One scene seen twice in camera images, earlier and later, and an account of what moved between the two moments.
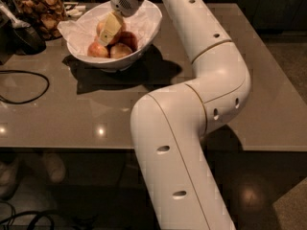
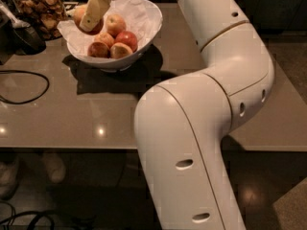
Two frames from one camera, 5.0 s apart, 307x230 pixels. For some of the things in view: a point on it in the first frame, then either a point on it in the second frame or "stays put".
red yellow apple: [101, 25] -> [78, 16]
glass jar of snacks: [41, 7] stays put
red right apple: [129, 39] stays put
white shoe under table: [55, 167] stays put
